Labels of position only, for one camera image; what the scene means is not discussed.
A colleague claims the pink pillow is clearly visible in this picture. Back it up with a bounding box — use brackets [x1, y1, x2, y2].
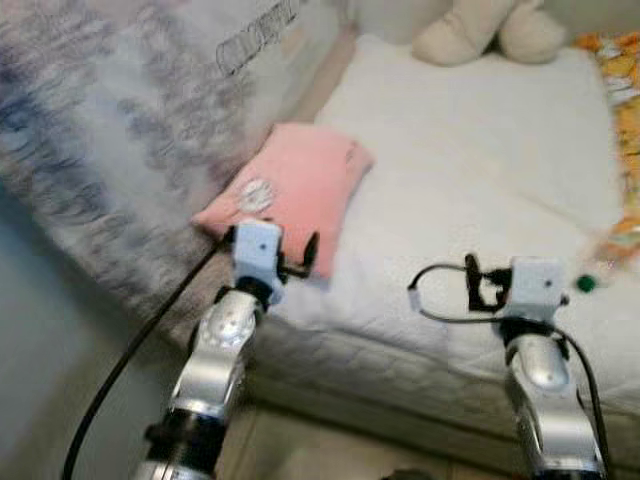
[190, 122, 376, 281]

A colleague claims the grey quilted mattress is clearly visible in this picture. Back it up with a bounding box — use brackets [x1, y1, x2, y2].
[230, 320, 640, 471]

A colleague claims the green capped plastic bottle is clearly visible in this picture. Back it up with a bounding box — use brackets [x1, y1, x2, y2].
[575, 232, 640, 295]

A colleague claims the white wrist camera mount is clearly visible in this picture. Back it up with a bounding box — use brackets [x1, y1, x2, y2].
[508, 257, 567, 323]
[230, 220, 286, 291]

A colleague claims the grey patterned blanket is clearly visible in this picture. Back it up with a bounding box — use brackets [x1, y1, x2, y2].
[0, 0, 346, 331]

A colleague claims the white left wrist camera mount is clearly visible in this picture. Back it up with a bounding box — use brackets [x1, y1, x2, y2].
[230, 220, 286, 291]

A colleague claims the beige plush toy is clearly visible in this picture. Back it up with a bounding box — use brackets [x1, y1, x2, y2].
[412, 0, 569, 67]

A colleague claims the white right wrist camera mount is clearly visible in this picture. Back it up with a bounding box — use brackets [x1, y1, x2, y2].
[508, 257, 567, 323]

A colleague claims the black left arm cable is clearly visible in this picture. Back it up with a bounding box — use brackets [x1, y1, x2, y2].
[62, 238, 236, 480]

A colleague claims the yellow orange cartoon blanket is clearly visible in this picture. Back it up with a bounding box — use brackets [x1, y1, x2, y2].
[575, 30, 640, 266]

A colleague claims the white bed sheet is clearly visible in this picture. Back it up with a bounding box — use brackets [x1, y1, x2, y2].
[255, 35, 640, 416]

